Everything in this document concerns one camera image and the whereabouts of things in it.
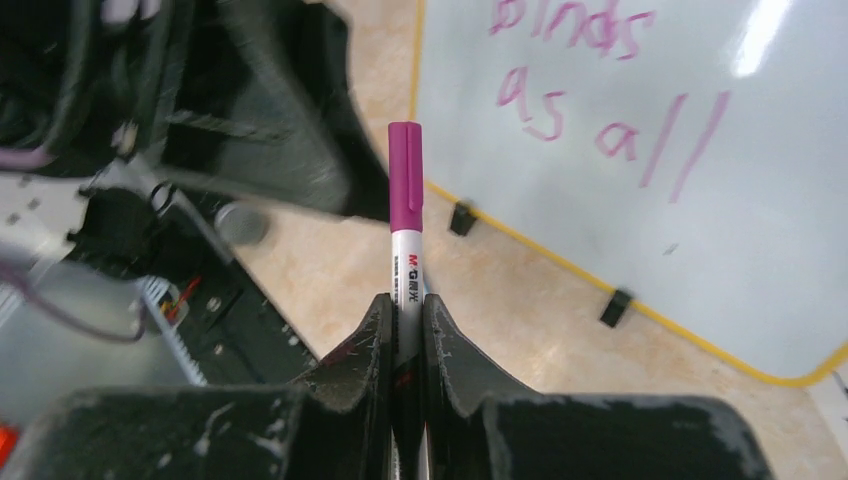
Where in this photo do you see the yellow framed whiteboard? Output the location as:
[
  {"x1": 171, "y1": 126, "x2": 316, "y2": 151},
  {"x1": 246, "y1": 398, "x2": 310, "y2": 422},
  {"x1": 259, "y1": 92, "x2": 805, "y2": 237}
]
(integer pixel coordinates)
[{"x1": 412, "y1": 1, "x2": 847, "y2": 387}]

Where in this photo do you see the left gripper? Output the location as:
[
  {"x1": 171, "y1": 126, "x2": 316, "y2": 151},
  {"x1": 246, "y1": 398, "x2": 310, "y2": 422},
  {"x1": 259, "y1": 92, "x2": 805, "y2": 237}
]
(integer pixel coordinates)
[{"x1": 39, "y1": 1, "x2": 389, "y2": 222}]

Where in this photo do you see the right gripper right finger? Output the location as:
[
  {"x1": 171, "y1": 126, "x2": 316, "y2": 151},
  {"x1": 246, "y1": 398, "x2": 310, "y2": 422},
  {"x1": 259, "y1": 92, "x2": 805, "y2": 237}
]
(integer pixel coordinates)
[{"x1": 422, "y1": 294, "x2": 773, "y2": 479}]

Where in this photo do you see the whiteboard wire stand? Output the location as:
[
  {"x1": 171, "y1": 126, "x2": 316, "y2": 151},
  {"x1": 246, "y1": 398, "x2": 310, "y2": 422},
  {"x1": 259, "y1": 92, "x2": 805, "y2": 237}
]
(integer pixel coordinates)
[{"x1": 447, "y1": 201, "x2": 632, "y2": 329}]

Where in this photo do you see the purple marker cap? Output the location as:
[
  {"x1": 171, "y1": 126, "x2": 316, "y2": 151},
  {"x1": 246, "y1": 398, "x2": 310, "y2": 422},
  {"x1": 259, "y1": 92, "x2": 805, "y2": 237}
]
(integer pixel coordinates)
[{"x1": 388, "y1": 121, "x2": 424, "y2": 233}]

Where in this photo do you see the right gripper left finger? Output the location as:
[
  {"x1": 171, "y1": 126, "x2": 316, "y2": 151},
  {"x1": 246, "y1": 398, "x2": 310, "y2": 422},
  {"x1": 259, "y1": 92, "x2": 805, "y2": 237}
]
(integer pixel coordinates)
[{"x1": 1, "y1": 293, "x2": 394, "y2": 479}]

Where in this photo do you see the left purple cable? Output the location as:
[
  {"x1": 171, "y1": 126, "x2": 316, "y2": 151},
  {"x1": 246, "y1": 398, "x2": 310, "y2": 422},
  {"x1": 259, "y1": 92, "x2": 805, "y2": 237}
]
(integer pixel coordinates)
[{"x1": 0, "y1": 145, "x2": 150, "y2": 346}]

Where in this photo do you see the black grey microphone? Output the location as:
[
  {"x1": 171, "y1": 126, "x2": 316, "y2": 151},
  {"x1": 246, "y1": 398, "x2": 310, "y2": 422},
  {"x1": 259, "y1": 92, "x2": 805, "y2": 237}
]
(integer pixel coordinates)
[{"x1": 213, "y1": 202, "x2": 271, "y2": 246}]

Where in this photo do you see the purple whiteboard marker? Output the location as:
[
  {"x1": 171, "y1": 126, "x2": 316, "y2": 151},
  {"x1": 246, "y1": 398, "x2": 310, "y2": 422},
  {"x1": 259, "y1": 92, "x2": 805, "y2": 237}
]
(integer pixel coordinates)
[{"x1": 389, "y1": 228, "x2": 427, "y2": 480}]

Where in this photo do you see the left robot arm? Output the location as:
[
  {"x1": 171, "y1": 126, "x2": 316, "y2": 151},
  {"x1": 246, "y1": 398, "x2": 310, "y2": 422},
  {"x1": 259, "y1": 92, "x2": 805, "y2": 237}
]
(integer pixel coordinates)
[{"x1": 1, "y1": 1, "x2": 388, "y2": 344}]

